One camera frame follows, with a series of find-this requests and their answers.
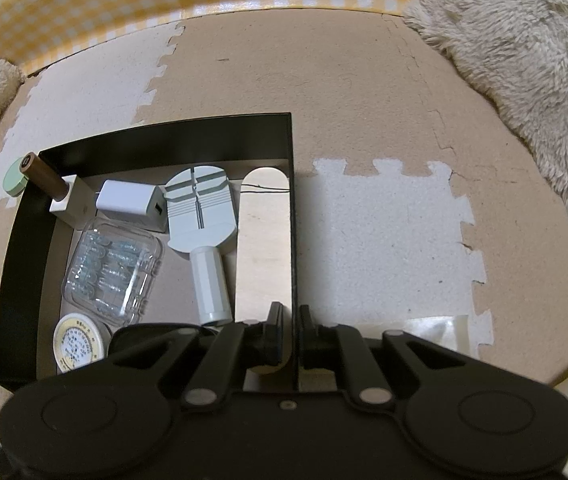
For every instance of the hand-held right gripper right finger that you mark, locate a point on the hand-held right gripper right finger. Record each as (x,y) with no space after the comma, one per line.
(311,337)

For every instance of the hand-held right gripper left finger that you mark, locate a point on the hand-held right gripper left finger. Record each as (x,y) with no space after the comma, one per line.
(269,335)

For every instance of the white round plug-in device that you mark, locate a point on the white round plug-in device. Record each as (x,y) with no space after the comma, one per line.
(78,345)

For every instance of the green round compact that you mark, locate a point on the green round compact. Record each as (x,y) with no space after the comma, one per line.
(12,177)

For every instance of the clear plastic case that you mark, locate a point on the clear plastic case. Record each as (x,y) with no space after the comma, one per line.
(113,270)

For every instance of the grey watch link remover tool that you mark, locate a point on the grey watch link remover tool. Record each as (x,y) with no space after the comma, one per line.
(198,210)

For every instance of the white charger adapter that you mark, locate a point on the white charger adapter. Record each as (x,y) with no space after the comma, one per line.
(128,202)

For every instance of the black rectangular tray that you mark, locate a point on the black rectangular tray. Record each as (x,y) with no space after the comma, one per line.
(163,135)

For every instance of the beige rounded flat board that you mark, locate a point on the beige rounded flat board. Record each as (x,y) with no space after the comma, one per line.
(264,240)

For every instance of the beige and white foam mat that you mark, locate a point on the beige and white foam mat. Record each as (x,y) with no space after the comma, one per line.
(364,85)

